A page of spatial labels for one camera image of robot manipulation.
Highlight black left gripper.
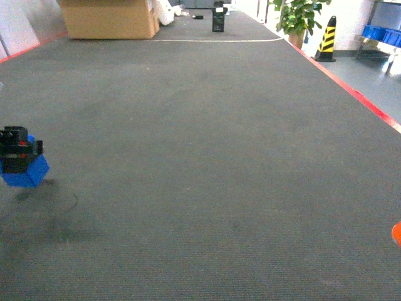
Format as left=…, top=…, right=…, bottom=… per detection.
left=1, top=126, right=43, bottom=174

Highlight steel roller shelf rack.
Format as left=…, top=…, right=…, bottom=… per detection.
left=355, top=1, right=400, bottom=75

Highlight blue plastic block part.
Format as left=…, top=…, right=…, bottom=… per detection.
left=1, top=150, right=49, bottom=188

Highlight large cardboard box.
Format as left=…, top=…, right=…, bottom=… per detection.
left=58, top=0, right=160, bottom=40

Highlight blue bin on shelf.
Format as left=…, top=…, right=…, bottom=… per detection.
left=362, top=24, right=387, bottom=41

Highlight orange cylindrical cap 4680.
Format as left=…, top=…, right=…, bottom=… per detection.
left=391, top=221, right=401, bottom=246

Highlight yellow black striped cone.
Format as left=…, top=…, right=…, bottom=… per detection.
left=313, top=16, right=336, bottom=62

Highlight white foam packing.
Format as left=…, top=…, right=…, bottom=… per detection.
left=154, top=0, right=182, bottom=26

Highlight black device on floor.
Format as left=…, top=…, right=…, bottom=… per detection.
left=212, top=1, right=228, bottom=33

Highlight potted green plant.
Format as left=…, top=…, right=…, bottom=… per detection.
left=268, top=0, right=331, bottom=50

